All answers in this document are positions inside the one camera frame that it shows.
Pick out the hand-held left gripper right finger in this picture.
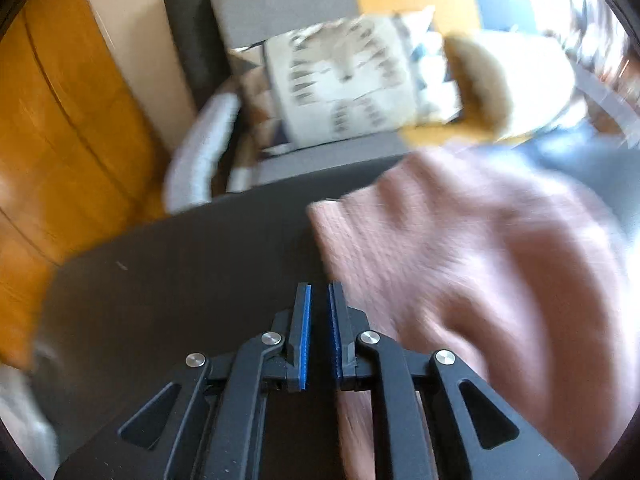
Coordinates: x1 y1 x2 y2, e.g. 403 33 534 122
327 281 578 480

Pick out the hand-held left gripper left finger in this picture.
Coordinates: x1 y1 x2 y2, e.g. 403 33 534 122
54 282 313 480

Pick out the pink knitted sweater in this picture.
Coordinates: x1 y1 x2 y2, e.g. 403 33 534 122
306 142 631 480

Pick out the tiger print cushion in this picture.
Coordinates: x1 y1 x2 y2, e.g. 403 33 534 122
227 7 471 153

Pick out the wooden panelled wardrobe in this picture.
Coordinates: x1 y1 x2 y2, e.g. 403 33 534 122
0 0 171 371

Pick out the deer print cushion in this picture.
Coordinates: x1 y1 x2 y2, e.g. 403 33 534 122
440 30 581 146

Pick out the black rolled mat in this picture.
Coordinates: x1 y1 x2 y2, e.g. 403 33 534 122
161 0 236 111

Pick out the grey yellow blue sofa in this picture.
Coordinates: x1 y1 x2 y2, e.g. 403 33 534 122
164 0 640 213

